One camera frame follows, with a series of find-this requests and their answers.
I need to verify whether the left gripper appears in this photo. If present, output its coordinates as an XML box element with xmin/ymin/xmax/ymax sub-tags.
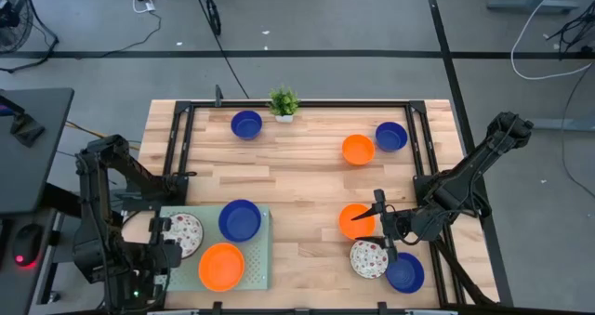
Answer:
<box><xmin>139</xmin><ymin>217</ymin><xmax>183</xmax><ymax>279</ymax></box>

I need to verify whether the black floor fan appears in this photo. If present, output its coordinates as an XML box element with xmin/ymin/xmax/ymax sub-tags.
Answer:
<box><xmin>0</xmin><ymin>0</ymin><xmax>60</xmax><ymax>73</ymax></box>

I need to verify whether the orange plastic mini bowl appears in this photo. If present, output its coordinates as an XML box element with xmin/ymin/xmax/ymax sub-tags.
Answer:
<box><xmin>341</xmin><ymin>133</ymin><xmax>377</xmax><ymax>166</ymax></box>
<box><xmin>337</xmin><ymin>203</ymin><xmax>376</xmax><ymax>242</ymax></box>
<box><xmin>198</xmin><ymin>243</ymin><xmax>246</xmax><ymax>293</ymax></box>

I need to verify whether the green perforated metal shelf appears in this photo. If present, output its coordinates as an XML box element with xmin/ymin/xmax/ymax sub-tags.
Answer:
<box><xmin>160</xmin><ymin>204</ymin><xmax>273</xmax><ymax>292</ymax></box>

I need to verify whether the grey desk foot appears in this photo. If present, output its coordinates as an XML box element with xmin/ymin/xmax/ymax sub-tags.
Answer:
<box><xmin>523</xmin><ymin>114</ymin><xmax>595</xmax><ymax>133</ymax></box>

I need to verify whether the black cable bundle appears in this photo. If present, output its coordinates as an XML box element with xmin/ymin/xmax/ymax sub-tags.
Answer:
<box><xmin>546</xmin><ymin>1</ymin><xmax>595</xmax><ymax>56</ymax></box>

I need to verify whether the blue plastic mini bowl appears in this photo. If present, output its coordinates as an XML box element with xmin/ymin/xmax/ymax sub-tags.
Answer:
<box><xmin>230</xmin><ymin>110</ymin><xmax>264</xmax><ymax>141</ymax></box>
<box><xmin>385</xmin><ymin>252</ymin><xmax>426</xmax><ymax>295</ymax></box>
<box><xmin>375</xmin><ymin>121</ymin><xmax>409</xmax><ymax>153</ymax></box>
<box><xmin>218</xmin><ymin>198</ymin><xmax>263</xmax><ymax>243</ymax></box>

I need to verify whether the black stand on desk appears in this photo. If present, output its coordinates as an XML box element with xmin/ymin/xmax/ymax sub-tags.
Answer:
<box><xmin>0</xmin><ymin>94</ymin><xmax>46</xmax><ymax>148</ymax></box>

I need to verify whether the black floor cable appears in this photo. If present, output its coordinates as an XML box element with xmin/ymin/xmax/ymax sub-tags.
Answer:
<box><xmin>190</xmin><ymin>0</ymin><xmax>251</xmax><ymax>100</ymax></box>

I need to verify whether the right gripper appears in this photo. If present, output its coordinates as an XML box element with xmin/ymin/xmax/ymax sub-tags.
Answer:
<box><xmin>350</xmin><ymin>189</ymin><xmax>422</xmax><ymax>264</ymax></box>

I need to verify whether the floral print mini bowl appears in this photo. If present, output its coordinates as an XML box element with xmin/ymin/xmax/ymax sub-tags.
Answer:
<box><xmin>349</xmin><ymin>239</ymin><xmax>390</xmax><ymax>280</ymax></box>
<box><xmin>163</xmin><ymin>212</ymin><xmax>205</xmax><ymax>260</ymax></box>

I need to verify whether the black aluminium table frame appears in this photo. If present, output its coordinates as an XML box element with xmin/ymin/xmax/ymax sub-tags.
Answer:
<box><xmin>160</xmin><ymin>98</ymin><xmax>496</xmax><ymax>315</ymax></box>

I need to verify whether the black desk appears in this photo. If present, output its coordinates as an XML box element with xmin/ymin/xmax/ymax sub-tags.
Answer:
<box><xmin>0</xmin><ymin>87</ymin><xmax>75</xmax><ymax>214</ymax></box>

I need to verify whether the small plant in white pot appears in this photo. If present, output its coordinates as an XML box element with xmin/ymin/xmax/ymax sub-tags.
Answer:
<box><xmin>268</xmin><ymin>85</ymin><xmax>301</xmax><ymax>124</ymax></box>

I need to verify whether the black diagonal beam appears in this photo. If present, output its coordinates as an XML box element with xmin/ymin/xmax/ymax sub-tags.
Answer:
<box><xmin>40</xmin><ymin>182</ymin><xmax>85</xmax><ymax>218</ymax></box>

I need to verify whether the black oval device with light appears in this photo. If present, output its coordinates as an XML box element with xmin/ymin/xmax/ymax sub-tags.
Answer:
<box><xmin>11</xmin><ymin>223</ymin><xmax>44</xmax><ymax>270</ymax></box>

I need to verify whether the white floor cable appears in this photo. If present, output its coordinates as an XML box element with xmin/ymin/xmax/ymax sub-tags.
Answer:
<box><xmin>509</xmin><ymin>0</ymin><xmax>595</xmax><ymax>82</ymax></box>

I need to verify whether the yellow floor cable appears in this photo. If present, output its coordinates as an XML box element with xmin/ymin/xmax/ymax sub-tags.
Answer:
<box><xmin>64</xmin><ymin>120</ymin><xmax>141</xmax><ymax>151</ymax></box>

